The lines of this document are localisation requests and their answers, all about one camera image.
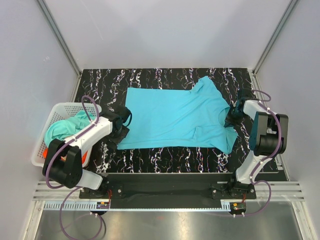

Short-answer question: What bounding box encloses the bright blue t shirt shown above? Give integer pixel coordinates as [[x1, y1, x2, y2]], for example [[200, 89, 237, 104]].
[[118, 76, 238, 154]]

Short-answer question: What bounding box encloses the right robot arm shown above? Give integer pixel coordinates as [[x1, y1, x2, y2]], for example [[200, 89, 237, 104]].
[[224, 88, 289, 195]]

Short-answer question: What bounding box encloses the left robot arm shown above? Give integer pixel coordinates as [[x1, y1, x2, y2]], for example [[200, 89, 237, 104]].
[[42, 106, 132, 191]]

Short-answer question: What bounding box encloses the teal green t shirt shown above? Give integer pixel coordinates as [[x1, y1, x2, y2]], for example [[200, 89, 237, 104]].
[[44, 110, 97, 147]]

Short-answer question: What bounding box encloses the white plastic laundry basket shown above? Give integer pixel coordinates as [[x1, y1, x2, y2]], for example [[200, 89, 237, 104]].
[[31, 102, 102, 167]]

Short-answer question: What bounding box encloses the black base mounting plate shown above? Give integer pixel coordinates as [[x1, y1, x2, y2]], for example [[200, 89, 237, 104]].
[[48, 171, 288, 210]]

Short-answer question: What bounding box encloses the orange t shirt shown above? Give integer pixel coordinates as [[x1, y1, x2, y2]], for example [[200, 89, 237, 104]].
[[42, 148, 90, 167]]

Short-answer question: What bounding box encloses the left small connector board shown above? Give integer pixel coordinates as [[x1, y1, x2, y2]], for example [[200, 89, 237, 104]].
[[96, 200, 111, 209]]

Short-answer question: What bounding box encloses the small connector board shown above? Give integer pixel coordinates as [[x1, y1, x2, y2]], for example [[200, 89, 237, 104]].
[[96, 200, 111, 209], [231, 202, 247, 212]]

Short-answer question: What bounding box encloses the right small connector board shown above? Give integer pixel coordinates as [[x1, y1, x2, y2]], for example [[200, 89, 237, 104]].
[[231, 202, 247, 212]]

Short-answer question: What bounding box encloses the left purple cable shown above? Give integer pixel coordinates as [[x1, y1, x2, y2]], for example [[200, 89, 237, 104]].
[[46, 94, 107, 237]]

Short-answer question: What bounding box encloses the aluminium front rail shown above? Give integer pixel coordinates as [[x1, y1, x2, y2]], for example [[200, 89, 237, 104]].
[[33, 181, 304, 212]]

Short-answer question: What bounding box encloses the right aluminium frame post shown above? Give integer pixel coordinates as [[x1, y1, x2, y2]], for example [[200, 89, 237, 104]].
[[252, 0, 300, 76]]

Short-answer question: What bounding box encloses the aluminium frame post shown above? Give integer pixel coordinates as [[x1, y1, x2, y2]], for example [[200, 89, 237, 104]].
[[35, 0, 82, 78], [252, 0, 300, 76]]

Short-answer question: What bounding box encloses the left aluminium frame post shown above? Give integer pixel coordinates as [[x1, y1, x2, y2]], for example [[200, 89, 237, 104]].
[[35, 0, 82, 78]]

